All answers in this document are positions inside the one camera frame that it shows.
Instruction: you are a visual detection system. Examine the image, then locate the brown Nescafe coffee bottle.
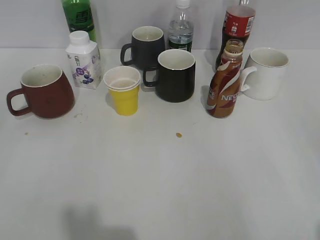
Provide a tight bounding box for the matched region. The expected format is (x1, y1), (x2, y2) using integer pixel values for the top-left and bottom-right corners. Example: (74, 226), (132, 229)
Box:
(205, 39), (244, 118)

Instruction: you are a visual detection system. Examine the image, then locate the dark red ceramic mug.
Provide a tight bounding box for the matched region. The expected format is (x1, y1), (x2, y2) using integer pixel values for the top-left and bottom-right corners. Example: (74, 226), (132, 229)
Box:
(6, 64), (76, 119)

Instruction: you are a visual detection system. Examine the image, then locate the yellow paper cup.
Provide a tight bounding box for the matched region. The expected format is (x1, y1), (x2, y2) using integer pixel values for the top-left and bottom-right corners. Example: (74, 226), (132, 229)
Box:
(103, 66), (141, 116)

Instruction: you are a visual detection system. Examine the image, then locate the black straight mug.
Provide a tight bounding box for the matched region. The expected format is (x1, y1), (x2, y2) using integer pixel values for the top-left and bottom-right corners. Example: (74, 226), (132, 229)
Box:
(142, 49), (196, 103)

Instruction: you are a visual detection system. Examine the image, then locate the dark grey rounded mug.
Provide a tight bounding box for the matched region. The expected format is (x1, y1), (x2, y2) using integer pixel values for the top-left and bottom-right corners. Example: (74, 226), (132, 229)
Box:
(120, 26), (166, 70)

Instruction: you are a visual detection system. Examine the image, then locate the clear water bottle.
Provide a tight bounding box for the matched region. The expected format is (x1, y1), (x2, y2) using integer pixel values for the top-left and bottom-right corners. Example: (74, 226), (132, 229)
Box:
(168, 0), (194, 52)

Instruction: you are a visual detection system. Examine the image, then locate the white ceramic mug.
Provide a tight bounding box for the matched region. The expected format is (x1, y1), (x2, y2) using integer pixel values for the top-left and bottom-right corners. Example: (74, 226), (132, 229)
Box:
(239, 47), (289, 101)

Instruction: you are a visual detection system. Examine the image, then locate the cola bottle red label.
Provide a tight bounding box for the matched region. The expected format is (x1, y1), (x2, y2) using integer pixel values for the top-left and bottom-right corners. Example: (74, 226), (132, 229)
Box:
(215, 0), (256, 70)

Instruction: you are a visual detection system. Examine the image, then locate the green soda bottle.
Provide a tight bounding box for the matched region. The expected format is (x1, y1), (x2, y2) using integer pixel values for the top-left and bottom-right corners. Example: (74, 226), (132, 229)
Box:
(61, 0), (97, 42)

